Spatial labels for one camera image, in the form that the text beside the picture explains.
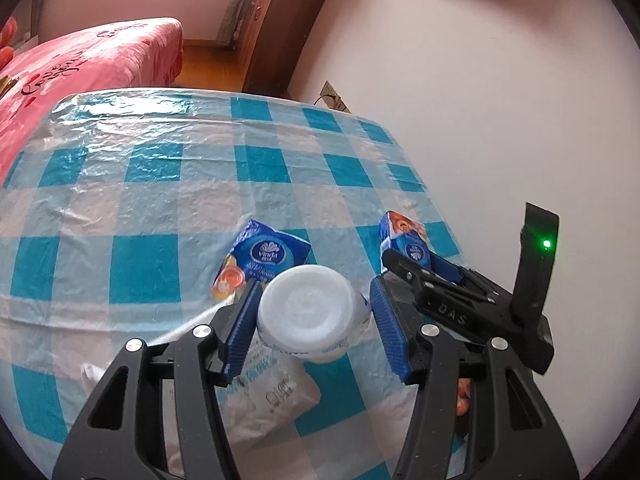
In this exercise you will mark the pink blanket bed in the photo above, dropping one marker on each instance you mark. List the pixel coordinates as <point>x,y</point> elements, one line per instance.
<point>75,60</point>

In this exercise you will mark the white feather print packet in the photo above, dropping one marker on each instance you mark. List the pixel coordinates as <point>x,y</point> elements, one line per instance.
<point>270,400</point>

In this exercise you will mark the brown wooden wardrobe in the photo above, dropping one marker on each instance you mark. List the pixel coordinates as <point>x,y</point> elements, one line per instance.
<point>280,35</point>

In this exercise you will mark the beige wall socket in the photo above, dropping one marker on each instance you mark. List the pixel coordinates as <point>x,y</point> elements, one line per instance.
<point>342,104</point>
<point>329,90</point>

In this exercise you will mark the white plastic bottle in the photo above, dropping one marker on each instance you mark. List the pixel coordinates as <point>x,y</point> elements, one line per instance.
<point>305,310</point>

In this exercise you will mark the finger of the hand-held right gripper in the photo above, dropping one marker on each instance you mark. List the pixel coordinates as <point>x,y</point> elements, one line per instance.
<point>402,265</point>
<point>450,270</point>

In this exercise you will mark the blue white checked tablecloth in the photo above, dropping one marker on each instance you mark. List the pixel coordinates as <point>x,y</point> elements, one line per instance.
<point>150,220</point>

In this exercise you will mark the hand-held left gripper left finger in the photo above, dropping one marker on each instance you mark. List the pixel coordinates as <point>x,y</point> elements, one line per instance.
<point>242,325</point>

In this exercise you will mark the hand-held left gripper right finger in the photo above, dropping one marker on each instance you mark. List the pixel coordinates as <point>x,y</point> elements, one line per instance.
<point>387,325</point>

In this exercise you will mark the blue tissue pack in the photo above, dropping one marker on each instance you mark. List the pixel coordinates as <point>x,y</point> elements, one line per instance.
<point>407,237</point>
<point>265,255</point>

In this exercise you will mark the pale curtain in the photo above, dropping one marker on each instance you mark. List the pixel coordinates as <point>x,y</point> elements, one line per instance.
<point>234,15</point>

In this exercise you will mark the person's right hand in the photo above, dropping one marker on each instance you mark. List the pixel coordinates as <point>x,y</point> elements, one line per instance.
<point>463,396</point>

